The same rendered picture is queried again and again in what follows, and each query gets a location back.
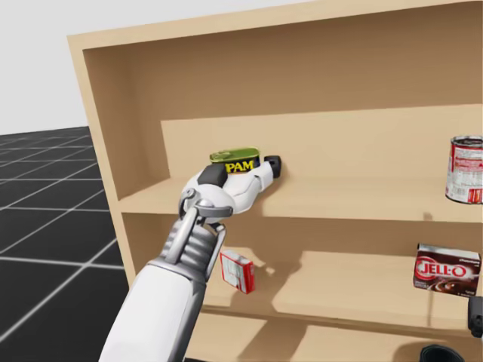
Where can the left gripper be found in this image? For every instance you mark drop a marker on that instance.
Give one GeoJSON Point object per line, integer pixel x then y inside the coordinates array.
{"type": "Point", "coordinates": [211, 192]}

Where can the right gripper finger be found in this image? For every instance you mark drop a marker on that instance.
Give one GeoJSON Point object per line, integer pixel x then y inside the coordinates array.
{"type": "Point", "coordinates": [439, 354]}
{"type": "Point", "coordinates": [476, 315]}

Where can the green and blue rectangular can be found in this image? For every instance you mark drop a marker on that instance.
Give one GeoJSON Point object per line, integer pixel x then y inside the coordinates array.
{"type": "Point", "coordinates": [241, 160]}

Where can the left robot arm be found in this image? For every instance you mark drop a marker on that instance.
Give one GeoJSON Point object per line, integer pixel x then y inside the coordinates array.
{"type": "Point", "coordinates": [162, 298]}

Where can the red and white can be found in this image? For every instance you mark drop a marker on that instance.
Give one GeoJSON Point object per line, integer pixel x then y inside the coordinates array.
{"type": "Point", "coordinates": [466, 169]}

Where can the brown carton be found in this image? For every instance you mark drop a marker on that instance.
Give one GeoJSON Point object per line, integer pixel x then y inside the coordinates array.
{"type": "Point", "coordinates": [447, 269]}

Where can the red and white carton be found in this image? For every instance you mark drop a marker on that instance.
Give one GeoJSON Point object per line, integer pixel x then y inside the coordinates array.
{"type": "Point", "coordinates": [237, 271]}

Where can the pale wooden shelf unit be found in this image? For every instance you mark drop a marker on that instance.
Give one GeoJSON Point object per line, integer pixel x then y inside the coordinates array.
{"type": "Point", "coordinates": [339, 94]}

